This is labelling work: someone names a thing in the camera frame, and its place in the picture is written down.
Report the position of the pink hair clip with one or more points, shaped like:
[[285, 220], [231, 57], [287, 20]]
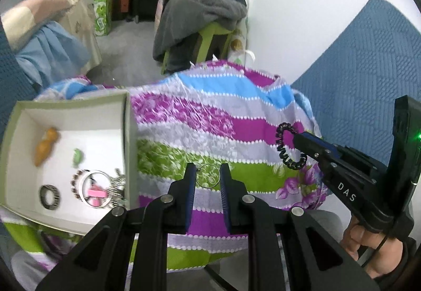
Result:
[[97, 194]]

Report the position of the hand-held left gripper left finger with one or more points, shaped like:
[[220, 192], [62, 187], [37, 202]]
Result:
[[190, 199]]

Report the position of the blue quilted bed cover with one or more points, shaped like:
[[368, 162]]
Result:
[[355, 74]]

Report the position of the beige cloth bag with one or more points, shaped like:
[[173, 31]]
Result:
[[84, 31]]

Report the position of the white cardboard box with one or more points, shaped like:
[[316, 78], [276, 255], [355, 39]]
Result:
[[92, 140]]

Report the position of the small green charm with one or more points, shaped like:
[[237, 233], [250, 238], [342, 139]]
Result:
[[78, 157]]

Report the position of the green chair with clothes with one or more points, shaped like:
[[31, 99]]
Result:
[[197, 15]]

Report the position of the red suitcase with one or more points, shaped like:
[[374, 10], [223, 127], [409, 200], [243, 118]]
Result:
[[120, 1]]

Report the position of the beige pillow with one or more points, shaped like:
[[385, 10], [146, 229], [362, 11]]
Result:
[[29, 15]]

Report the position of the orange figurine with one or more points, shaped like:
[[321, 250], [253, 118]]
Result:
[[46, 146]]

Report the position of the white floral board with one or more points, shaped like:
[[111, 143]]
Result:
[[241, 31]]

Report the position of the green printed carton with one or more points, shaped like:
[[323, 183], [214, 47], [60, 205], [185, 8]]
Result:
[[102, 15]]

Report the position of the light blue cloth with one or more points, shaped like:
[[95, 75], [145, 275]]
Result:
[[52, 51]]

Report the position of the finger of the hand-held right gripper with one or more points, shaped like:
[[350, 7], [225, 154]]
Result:
[[307, 151], [324, 148]]

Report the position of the green plastic chair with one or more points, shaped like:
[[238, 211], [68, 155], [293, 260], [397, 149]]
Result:
[[210, 38]]

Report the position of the person's right hand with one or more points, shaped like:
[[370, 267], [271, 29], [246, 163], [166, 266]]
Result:
[[388, 255]]

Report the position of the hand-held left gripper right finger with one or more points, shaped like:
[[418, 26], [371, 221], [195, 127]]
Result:
[[225, 199]]

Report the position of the large silver bangle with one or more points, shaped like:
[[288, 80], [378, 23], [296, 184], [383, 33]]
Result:
[[98, 172]]

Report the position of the colourful striped floral cloth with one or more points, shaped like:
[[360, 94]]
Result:
[[197, 107]]

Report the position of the person's right forearm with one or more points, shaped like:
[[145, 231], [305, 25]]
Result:
[[406, 258]]

